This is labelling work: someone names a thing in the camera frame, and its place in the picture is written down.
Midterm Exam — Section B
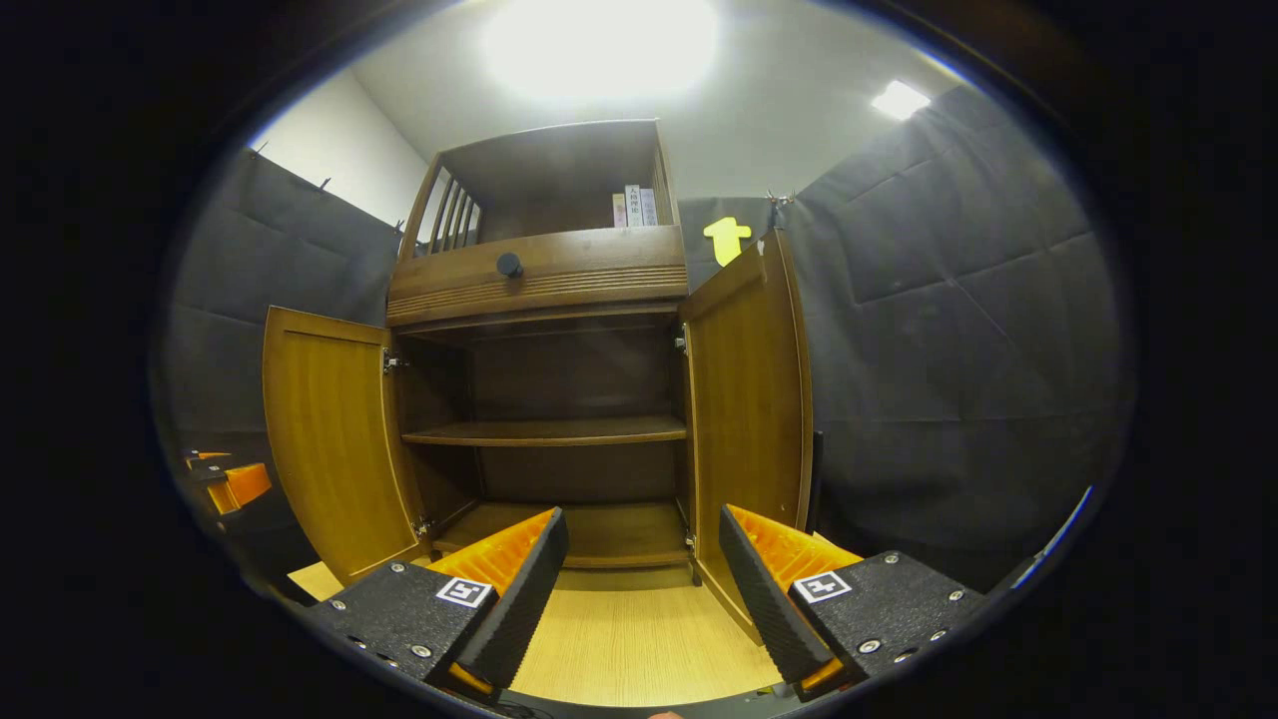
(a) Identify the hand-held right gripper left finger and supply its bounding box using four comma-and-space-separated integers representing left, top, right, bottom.
305, 506, 570, 700

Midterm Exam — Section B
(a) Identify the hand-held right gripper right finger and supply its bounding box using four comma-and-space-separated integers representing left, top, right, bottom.
719, 504, 989, 700

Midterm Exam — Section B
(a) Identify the wooden shoe cabinet door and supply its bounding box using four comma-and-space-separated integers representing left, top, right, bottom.
262, 306, 432, 587
679, 228, 815, 645

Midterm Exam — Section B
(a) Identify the wooden double-door shoe cabinet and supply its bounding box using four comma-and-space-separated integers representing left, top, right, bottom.
262, 120, 815, 645

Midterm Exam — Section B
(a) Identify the wooden inner cabinet shelf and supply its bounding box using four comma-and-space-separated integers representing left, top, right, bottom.
401, 415, 688, 447

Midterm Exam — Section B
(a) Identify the wooden cabinet drawer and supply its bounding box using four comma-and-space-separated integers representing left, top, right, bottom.
386, 225, 690, 329

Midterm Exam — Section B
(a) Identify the black backdrop cloth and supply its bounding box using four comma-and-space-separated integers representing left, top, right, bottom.
679, 85, 1134, 590
160, 150, 400, 580

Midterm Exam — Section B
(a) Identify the small ceiling light panel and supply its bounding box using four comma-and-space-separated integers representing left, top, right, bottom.
871, 80, 932, 122

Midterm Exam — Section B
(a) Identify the large ceiling light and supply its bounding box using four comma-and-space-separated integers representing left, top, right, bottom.
482, 0, 720, 101

